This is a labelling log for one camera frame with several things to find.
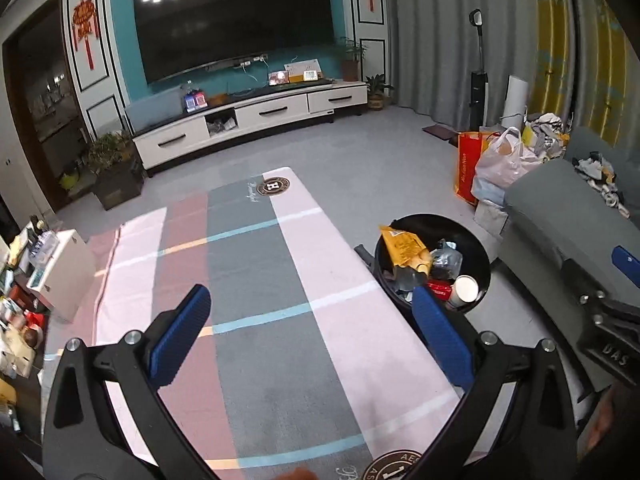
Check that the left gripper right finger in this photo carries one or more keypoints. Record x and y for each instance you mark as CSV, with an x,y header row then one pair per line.
x,y
515,419

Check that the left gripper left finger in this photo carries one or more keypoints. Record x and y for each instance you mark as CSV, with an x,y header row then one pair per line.
x,y
105,418

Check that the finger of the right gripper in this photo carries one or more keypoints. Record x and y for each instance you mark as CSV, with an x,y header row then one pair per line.
x,y
628,264

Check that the white blue paper cup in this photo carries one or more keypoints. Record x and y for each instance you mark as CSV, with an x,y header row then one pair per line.
x,y
464,293

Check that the red cigarette box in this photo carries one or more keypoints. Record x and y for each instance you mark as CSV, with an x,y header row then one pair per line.
x,y
442,290

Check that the dark green wrapper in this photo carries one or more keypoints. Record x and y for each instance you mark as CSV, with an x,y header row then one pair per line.
x,y
446,261

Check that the yellow snack bag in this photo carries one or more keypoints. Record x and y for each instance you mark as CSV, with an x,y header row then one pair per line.
x,y
406,250

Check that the blue quilted cloth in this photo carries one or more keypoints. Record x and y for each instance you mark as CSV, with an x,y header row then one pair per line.
x,y
405,279

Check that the black round trash bin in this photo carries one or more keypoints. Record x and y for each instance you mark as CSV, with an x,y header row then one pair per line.
x,y
431,228

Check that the person's right hand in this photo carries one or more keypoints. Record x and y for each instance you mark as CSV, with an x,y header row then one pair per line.
x,y
598,423

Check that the grey sofa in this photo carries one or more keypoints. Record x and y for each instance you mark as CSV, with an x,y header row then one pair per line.
x,y
561,234

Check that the pink plastic bag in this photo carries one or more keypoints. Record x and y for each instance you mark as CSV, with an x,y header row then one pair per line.
x,y
505,160

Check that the white cylindrical air purifier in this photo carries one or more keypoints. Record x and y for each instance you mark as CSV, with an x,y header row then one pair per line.
x,y
514,109

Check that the red paper shopping bag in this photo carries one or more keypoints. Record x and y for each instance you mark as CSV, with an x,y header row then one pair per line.
x,y
471,145

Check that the yellow patterned curtain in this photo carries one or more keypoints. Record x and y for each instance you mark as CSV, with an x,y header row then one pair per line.
x,y
582,65

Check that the black upright vacuum cleaner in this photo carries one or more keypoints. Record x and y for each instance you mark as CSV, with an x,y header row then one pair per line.
x,y
479,77

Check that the dark planter with plants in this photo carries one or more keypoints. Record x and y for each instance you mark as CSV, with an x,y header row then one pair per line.
x,y
115,162

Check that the grey curtain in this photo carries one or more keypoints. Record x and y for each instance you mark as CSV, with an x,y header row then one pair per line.
x,y
434,50

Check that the small potted plant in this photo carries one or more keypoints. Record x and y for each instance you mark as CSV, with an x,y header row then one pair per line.
x,y
377,88

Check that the blue red box on cabinet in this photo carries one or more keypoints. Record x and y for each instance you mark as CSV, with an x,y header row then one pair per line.
x,y
194,100

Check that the tall potted plant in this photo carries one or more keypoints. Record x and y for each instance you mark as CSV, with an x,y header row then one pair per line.
x,y
351,54

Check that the white tv cabinet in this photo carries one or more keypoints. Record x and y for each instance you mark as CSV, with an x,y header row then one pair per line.
x,y
230,122

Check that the white card on cabinet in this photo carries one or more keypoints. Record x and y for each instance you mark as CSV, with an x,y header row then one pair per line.
x,y
304,71

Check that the red chinese knot decoration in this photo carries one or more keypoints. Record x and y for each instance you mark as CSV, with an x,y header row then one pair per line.
x,y
85,26

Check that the large black television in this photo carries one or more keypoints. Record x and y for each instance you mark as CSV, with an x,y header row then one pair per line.
x,y
175,36

